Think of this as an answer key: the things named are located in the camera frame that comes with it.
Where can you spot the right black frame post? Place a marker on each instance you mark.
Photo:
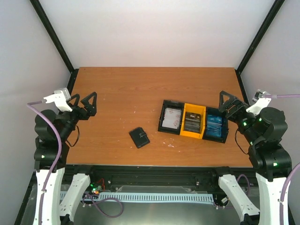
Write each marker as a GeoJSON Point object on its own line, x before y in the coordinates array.
{"type": "Point", "coordinates": [275, 8]}

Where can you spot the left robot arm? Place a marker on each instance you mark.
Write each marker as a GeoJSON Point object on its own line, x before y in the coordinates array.
{"type": "Point", "coordinates": [52, 147]}

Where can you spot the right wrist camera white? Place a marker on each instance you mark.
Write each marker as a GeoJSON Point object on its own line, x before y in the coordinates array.
{"type": "Point", "coordinates": [261, 100]}

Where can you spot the blue cards stack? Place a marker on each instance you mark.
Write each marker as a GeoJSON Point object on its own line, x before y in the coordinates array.
{"type": "Point", "coordinates": [214, 126]}

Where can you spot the black frame post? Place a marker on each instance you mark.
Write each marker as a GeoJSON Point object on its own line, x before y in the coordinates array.
{"type": "Point", "coordinates": [52, 34]}
{"type": "Point", "coordinates": [275, 8]}

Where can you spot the yellow bin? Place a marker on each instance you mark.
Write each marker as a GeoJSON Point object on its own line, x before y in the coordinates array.
{"type": "Point", "coordinates": [195, 109]}

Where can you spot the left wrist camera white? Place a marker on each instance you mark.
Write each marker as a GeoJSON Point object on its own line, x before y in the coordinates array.
{"type": "Point", "coordinates": [60, 98]}

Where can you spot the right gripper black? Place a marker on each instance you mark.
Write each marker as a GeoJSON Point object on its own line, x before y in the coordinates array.
{"type": "Point", "coordinates": [238, 105]}

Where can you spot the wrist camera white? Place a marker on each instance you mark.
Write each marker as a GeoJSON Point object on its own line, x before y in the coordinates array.
{"type": "Point", "coordinates": [60, 98]}
{"type": "Point", "coordinates": [261, 100]}

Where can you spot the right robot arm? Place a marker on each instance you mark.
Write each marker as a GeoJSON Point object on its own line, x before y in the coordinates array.
{"type": "Point", "coordinates": [263, 127]}

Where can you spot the left black frame post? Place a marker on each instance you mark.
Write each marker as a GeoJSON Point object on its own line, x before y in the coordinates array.
{"type": "Point", "coordinates": [52, 34]}

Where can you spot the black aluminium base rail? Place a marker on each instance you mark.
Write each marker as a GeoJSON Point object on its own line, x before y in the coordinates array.
{"type": "Point", "coordinates": [195, 178]}

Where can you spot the white cards stack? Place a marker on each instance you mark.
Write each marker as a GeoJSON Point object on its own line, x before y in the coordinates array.
{"type": "Point", "coordinates": [171, 118]}

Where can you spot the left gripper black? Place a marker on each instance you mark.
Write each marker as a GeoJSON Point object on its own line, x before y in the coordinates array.
{"type": "Point", "coordinates": [92, 110]}

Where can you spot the green led circuit board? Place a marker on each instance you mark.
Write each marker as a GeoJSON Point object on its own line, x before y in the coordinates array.
{"type": "Point", "coordinates": [97, 188]}

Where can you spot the black leather card holder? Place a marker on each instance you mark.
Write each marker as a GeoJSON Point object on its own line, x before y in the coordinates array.
{"type": "Point", "coordinates": [139, 137]}

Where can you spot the black bin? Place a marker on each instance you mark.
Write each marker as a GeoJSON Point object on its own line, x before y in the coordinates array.
{"type": "Point", "coordinates": [215, 111]}
{"type": "Point", "coordinates": [170, 104]}

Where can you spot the light blue cable duct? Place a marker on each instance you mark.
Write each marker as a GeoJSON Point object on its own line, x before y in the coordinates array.
{"type": "Point", "coordinates": [150, 198]}

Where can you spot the black cards stack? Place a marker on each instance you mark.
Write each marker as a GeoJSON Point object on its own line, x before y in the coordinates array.
{"type": "Point", "coordinates": [192, 122]}

